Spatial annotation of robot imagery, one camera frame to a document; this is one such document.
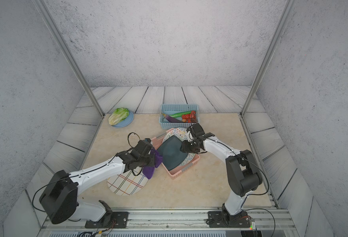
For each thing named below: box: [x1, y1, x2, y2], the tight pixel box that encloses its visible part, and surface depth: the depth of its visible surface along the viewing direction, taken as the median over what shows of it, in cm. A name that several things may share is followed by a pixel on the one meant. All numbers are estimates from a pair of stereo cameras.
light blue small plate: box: [111, 110, 134, 128], surface depth 117 cm
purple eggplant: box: [162, 113, 183, 123], surface depth 117 cm
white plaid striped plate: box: [106, 167, 149, 197], surface depth 86 cm
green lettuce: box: [107, 107, 130, 126], surface depth 116 cm
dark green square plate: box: [157, 135, 189, 171], surface depth 91 cm
